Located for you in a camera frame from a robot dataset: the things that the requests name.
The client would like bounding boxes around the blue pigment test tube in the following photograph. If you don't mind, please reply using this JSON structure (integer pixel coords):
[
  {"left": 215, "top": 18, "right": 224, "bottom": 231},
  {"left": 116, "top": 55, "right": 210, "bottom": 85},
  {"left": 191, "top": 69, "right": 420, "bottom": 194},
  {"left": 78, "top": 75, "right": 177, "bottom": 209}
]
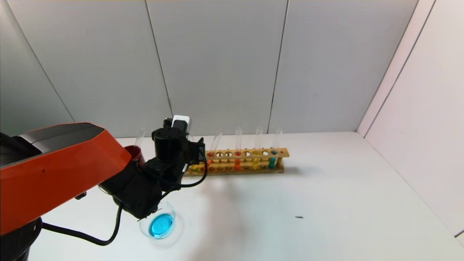
[
  {"left": 134, "top": 128, "right": 146, "bottom": 150},
  {"left": 268, "top": 127, "right": 283, "bottom": 169}
]

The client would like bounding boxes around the red pigment test tube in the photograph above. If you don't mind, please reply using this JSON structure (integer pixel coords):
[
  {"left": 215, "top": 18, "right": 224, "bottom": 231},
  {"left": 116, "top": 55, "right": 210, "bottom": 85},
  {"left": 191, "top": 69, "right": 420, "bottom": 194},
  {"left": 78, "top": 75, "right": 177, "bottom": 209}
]
[
  {"left": 206, "top": 129, "right": 224, "bottom": 171},
  {"left": 234, "top": 127, "right": 243, "bottom": 171}
]

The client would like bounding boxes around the wooden test tube rack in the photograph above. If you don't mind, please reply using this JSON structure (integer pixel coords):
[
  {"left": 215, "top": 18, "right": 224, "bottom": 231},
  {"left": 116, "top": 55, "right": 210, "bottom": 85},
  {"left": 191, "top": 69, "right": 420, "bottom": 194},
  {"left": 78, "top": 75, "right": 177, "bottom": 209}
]
[{"left": 183, "top": 148, "right": 290, "bottom": 176}]

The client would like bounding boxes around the clear glass beaker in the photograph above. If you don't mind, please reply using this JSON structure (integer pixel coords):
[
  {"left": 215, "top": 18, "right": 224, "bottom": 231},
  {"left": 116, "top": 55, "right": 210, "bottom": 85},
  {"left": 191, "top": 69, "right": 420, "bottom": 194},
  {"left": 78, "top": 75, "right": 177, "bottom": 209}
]
[{"left": 139, "top": 202, "right": 184, "bottom": 249}]

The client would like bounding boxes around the dark red plastic cup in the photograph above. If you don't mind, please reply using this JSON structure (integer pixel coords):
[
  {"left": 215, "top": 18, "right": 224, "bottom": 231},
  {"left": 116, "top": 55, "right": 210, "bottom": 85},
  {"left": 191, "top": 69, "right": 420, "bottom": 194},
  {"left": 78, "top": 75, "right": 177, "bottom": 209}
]
[{"left": 124, "top": 145, "right": 146, "bottom": 166}]

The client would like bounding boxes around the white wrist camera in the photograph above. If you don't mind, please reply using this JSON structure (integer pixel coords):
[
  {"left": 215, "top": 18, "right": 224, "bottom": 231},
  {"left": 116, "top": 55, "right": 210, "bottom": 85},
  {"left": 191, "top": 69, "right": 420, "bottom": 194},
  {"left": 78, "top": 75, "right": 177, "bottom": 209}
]
[{"left": 164, "top": 115, "right": 191, "bottom": 133}]

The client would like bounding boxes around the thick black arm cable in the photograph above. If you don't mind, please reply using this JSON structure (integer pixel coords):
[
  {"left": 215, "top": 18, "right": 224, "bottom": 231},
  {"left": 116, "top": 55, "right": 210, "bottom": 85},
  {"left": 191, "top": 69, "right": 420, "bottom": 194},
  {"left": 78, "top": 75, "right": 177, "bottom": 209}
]
[{"left": 42, "top": 205, "right": 123, "bottom": 247}]

